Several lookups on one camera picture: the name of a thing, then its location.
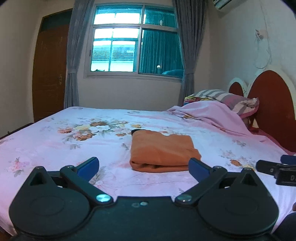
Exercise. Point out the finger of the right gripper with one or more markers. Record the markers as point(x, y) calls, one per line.
point(269, 168)
point(288, 159)

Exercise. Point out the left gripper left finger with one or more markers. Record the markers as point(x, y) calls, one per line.
point(68, 186)

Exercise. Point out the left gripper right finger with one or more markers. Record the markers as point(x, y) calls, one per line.
point(214, 178)

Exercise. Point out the orange garment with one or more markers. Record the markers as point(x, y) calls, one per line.
point(153, 152)

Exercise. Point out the pink blanket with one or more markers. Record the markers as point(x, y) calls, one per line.
point(218, 115)

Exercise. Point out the floral pink bed sheet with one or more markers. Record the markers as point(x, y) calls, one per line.
point(74, 135)

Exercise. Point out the striped pillow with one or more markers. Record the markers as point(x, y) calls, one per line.
point(244, 107)

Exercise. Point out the red white headboard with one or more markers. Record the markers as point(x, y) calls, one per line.
point(276, 113)

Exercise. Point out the colourful patterned cloth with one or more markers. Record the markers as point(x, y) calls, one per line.
point(193, 98)

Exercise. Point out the brown wooden door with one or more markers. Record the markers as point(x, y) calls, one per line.
point(49, 67)

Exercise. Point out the right grey curtain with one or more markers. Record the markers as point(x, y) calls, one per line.
point(191, 21)

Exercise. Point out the grey curtain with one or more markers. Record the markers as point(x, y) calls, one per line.
point(191, 21)
point(78, 25)

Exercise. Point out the left grey curtain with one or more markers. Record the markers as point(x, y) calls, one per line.
point(78, 25)

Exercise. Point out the white air conditioner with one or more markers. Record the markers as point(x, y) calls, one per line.
point(224, 5)

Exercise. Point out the window with white frame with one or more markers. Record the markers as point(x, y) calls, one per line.
point(133, 40)

